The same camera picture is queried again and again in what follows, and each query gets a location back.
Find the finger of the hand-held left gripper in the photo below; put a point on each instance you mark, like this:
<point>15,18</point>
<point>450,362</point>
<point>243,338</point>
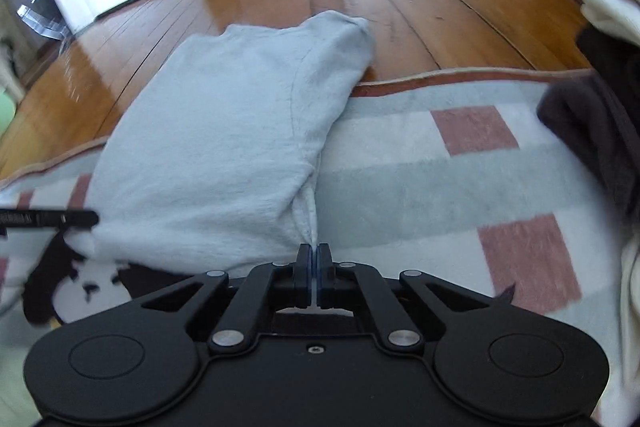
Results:
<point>60,219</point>

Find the checked printed blanket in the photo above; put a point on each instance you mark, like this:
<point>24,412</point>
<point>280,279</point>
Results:
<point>410,192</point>

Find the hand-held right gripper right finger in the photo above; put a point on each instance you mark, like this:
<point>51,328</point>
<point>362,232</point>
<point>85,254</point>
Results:
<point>325,274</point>

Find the dark brown cloth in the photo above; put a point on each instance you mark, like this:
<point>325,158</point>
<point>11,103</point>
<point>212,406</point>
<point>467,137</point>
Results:
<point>595,122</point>

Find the light grey sweatshirt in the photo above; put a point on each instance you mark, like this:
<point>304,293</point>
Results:
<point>220,132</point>

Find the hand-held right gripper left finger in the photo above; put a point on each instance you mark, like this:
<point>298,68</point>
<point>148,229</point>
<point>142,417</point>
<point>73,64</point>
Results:
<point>303,274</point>

